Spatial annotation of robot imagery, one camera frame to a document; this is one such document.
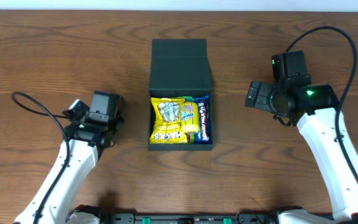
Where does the black right camera cable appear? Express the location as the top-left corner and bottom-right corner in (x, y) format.
(285, 26), (358, 218)

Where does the dark green gift box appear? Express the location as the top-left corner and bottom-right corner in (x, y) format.
(147, 39), (214, 151)

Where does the purple red candy bar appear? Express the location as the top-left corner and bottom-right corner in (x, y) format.
(197, 96), (211, 143)

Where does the yellow Mentos gum bottle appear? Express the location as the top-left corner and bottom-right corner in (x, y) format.
(181, 101), (200, 134)

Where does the yellow Hacks candy bag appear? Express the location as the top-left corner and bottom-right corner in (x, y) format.
(149, 97), (187, 144)

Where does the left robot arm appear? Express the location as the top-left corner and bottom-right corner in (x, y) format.
(11, 91), (124, 223)

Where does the green Haribo gummy bag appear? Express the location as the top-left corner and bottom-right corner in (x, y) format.
(182, 96), (197, 144)

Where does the blue Oreo cookie pack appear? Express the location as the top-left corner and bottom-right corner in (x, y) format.
(193, 94), (211, 144)

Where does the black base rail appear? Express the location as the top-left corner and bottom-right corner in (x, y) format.
(67, 204), (335, 224)

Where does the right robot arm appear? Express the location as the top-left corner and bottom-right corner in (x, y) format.
(245, 51), (358, 223)

